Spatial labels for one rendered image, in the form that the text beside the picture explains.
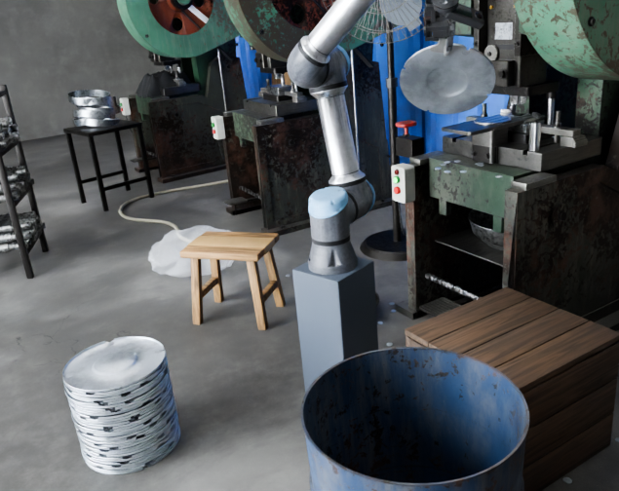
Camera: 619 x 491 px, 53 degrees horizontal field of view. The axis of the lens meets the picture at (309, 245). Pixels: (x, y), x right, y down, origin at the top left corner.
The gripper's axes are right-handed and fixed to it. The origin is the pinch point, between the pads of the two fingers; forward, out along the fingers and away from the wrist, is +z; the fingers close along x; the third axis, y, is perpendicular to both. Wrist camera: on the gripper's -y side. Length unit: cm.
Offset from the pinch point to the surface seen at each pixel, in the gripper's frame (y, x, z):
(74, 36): 379, -395, 384
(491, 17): -17.2, -25.7, 15.5
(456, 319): 2, 75, 23
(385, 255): 21, 7, 136
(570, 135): -39, 13, 29
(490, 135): -15.5, 9.4, 32.2
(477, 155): -11.8, 11.3, 40.7
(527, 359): -13, 90, 8
